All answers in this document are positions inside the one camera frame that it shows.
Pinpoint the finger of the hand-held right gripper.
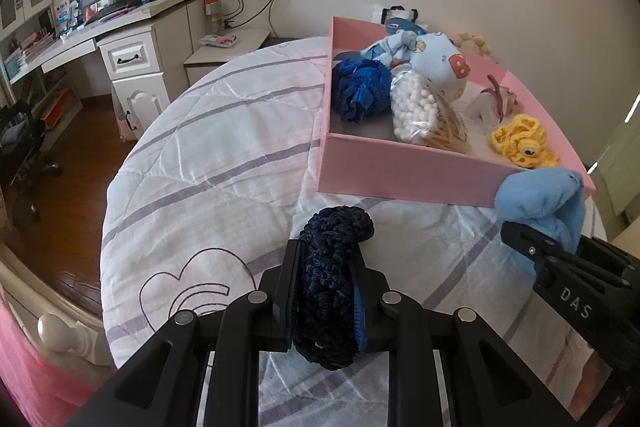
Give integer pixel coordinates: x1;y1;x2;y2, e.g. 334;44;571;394
500;221;583;269

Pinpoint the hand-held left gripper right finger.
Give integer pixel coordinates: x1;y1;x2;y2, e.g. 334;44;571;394
350;249;556;427

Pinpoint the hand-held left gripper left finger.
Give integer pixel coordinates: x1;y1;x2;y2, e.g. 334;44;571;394
65;239;306;427

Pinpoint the light blue fleece cloth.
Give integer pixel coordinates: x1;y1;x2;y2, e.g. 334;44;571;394
494;167;587;256

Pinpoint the navy knitted scrunchie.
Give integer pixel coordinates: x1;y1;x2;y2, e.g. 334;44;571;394
291;205;376;372

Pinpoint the yellow crochet piece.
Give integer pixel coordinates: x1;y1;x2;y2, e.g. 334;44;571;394
490;113;560;172

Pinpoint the clear bag with mauve hair tie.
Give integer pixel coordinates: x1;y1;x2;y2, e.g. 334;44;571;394
466;74;521;126

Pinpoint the pink cardboard box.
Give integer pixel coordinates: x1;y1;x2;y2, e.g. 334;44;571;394
316;16;597;209

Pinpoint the clear bag of cotton swabs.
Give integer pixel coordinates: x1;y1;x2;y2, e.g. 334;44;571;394
389;68;472;154

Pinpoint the baby print pouch blue ribbon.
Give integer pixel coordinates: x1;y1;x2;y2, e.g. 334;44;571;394
367;18;475;102

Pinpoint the blue crochet piece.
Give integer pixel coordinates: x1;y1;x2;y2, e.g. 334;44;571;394
332;58;392;124

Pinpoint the white striped quilt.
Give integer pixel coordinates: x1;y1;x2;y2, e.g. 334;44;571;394
99;36;609;427

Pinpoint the cream plush toy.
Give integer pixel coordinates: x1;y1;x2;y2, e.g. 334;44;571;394
449;32;489;57

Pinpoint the black and white tv cabinet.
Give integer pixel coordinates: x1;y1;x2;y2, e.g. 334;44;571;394
262;36;301;53

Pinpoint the white side table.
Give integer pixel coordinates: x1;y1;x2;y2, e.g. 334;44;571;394
183;28;271;88

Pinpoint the white tote bag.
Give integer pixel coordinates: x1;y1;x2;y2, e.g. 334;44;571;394
369;5;421;27

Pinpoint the patterned pink pouch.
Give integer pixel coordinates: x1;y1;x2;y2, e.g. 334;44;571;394
198;33;239;49

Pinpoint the white desk with drawers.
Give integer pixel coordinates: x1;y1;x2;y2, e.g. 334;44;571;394
7;0;219;143

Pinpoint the black office chair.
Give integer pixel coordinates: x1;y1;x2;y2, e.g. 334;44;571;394
0;102;64;223

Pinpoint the stack of books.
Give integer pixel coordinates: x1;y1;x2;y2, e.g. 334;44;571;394
2;32;56;78

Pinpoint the blue and white packet box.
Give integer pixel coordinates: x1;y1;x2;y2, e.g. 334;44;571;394
54;0;84;39

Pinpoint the white wooden bed frame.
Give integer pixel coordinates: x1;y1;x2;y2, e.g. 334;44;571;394
0;242;116;369

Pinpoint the black power cable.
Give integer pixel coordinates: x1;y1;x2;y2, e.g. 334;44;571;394
262;0;281;38
227;0;251;28

